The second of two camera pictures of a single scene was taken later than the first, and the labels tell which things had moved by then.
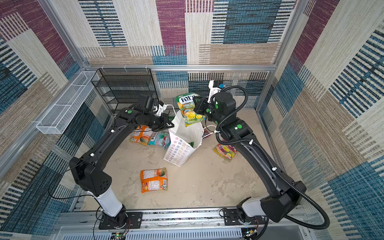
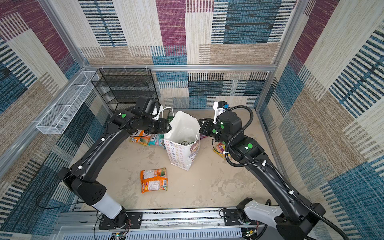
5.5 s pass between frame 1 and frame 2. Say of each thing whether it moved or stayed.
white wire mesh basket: stayed
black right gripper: moved
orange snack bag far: stayed
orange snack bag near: stayed
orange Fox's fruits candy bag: stayed
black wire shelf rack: stayed
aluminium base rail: stayed
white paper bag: moved
